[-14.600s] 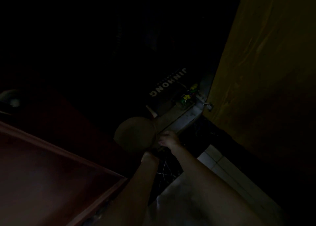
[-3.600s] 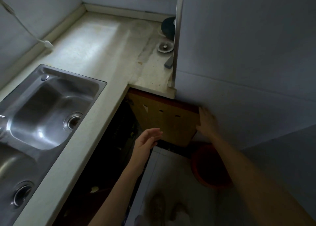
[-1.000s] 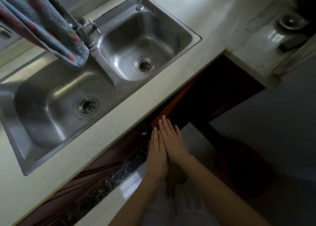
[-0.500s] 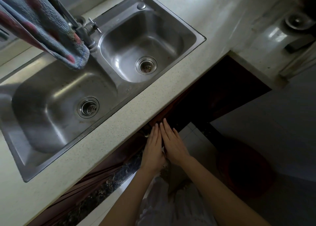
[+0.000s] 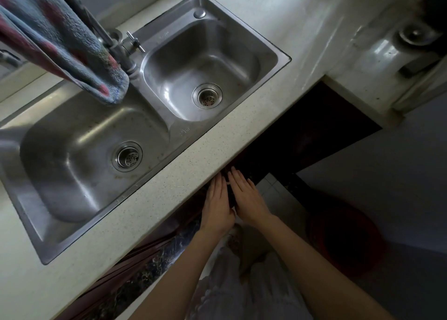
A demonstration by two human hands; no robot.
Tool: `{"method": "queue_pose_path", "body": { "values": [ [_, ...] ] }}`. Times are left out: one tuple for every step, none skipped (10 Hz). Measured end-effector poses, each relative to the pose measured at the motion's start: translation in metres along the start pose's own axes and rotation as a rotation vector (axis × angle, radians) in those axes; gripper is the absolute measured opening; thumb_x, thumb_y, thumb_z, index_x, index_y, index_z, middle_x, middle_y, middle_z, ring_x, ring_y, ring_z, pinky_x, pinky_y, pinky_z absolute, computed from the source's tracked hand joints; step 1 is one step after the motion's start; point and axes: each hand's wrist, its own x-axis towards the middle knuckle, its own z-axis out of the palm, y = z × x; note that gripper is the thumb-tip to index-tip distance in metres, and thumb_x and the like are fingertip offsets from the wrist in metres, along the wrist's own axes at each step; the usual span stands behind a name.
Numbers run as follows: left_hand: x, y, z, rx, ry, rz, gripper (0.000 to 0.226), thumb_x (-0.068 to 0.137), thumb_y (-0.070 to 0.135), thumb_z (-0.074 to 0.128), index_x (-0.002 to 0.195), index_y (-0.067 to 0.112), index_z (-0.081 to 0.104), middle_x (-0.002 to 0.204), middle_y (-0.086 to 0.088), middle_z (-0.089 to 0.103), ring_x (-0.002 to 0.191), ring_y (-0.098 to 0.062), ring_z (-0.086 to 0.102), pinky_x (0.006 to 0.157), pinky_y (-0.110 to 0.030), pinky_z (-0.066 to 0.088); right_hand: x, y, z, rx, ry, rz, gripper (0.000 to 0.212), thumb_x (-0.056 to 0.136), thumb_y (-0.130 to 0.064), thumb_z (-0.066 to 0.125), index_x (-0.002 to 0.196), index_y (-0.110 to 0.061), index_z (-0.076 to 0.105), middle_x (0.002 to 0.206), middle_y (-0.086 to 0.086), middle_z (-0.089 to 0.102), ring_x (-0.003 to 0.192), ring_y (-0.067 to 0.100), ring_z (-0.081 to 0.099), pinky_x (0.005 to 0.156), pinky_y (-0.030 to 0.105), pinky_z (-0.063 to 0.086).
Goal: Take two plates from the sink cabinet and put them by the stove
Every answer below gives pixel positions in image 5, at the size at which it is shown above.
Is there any double stainless steel sink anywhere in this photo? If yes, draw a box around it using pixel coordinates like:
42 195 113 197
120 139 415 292
0 0 292 265

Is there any black stove burner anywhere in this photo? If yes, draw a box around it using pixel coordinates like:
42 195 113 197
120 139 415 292
395 0 447 56

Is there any person's left hand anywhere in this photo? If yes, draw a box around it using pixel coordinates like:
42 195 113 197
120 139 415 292
198 173 237 237

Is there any white garment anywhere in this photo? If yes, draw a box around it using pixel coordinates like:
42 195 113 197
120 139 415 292
184 222 315 320

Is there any round steel drain strainer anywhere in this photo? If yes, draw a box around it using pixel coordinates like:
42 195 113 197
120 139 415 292
111 141 143 172
192 83 223 110

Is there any chrome sink faucet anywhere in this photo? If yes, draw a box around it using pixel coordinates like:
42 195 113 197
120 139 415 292
52 0 146 76

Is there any red plastic basin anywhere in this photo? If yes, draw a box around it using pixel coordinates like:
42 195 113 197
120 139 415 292
305 204 389 279

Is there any stainless steel gas stove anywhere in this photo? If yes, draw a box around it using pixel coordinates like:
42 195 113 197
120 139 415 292
323 0 447 116

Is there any person's left forearm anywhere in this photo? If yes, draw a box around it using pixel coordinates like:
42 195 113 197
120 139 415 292
129 225 232 320

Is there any blue and pink towel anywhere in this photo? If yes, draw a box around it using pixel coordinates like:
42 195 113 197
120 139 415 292
0 0 130 106

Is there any person's right hand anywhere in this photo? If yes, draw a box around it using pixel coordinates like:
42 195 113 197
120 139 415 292
227 166 277 230

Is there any person's right forearm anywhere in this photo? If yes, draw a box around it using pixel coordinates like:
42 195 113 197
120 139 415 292
259 214 397 320

